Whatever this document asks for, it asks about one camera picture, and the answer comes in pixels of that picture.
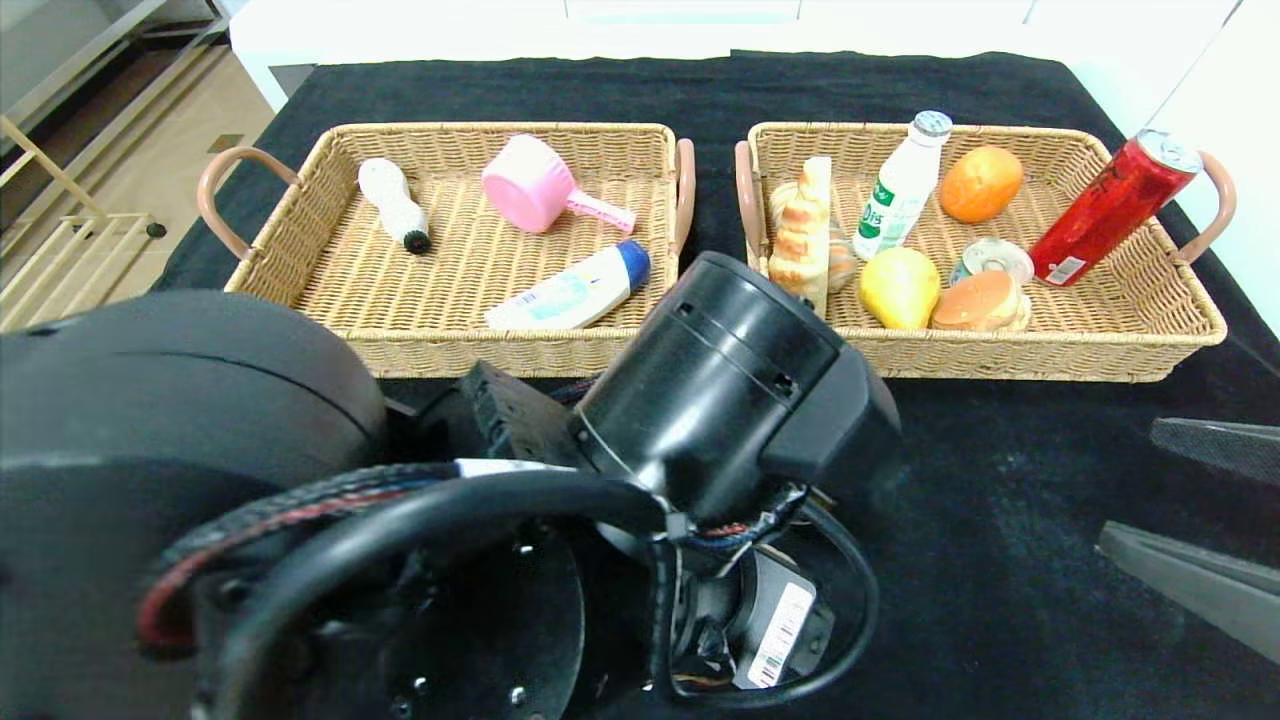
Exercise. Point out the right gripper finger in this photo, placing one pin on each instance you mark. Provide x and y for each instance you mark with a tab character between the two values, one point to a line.
1210	585
1230	448

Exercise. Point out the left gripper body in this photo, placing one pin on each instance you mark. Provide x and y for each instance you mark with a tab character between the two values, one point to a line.
781	634

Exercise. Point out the round orange bun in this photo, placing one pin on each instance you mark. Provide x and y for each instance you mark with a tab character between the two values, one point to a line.
980	185

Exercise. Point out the striped croissant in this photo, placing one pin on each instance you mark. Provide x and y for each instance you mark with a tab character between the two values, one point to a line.
800	230

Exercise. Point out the white milk drink bottle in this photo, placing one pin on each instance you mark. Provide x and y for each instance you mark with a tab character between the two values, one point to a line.
890	200

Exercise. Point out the pink saucepan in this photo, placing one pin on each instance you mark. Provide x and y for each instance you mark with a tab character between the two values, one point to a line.
530	190

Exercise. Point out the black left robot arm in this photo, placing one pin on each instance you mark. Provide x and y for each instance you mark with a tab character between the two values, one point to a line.
150	420

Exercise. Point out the black tablecloth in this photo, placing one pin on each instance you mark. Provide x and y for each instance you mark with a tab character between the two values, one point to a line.
1000	600

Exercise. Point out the tall red drink can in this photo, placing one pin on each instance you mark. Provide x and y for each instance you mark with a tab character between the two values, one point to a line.
1110	210

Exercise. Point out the burger bun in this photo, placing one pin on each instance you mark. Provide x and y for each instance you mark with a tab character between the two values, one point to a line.
980	303

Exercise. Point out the small silver tin can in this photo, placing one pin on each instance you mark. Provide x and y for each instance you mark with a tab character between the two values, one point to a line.
992	258

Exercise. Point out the yellow pear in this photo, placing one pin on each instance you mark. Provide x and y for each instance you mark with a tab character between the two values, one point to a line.
900	290

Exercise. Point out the striped long bread roll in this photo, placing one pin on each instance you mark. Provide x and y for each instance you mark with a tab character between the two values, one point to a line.
843	265

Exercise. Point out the white lotion bottle blue cap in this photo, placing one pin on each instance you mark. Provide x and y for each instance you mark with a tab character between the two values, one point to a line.
570	295

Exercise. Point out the white roll-on bottle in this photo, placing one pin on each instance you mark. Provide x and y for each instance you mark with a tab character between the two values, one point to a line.
390	200

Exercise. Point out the white table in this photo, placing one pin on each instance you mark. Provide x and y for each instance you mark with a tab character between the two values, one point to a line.
500	30

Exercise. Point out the light wooden rack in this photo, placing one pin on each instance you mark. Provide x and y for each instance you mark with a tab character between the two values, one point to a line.
90	225

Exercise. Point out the grey metal shelf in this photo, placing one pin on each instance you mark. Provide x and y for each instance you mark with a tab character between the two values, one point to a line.
60	40

